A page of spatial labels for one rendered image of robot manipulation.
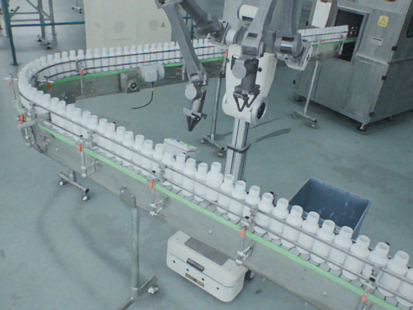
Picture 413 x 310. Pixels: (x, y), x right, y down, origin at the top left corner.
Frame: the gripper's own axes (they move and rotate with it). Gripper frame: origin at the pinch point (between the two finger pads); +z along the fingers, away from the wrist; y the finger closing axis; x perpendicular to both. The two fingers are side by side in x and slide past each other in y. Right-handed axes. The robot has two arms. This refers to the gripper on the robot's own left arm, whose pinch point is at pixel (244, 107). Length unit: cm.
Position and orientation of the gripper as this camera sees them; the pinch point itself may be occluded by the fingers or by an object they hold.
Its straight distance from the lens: 155.8
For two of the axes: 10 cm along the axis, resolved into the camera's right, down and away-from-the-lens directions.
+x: -8.1, -3.6, 4.6
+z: -0.9, 8.6, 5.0
